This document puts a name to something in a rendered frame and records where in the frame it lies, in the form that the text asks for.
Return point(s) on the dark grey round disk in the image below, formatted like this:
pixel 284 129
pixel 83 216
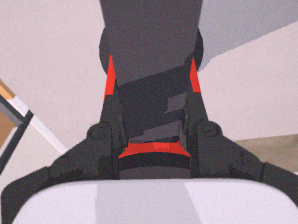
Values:
pixel 104 51

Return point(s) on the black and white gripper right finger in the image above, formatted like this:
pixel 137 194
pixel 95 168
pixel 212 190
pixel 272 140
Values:
pixel 220 158

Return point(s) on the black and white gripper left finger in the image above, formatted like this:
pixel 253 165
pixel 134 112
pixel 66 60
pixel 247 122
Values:
pixel 93 159

